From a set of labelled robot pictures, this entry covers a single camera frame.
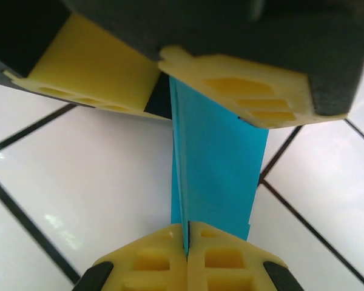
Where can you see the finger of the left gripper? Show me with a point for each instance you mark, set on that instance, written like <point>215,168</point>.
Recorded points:
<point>261,91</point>
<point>94,66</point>

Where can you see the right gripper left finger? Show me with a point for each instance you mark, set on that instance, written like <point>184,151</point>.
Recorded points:
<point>148,266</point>

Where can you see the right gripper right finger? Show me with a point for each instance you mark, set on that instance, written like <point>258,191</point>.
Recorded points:
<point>230,272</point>

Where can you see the teal cloth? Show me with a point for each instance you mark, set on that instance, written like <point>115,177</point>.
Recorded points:
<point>218,169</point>

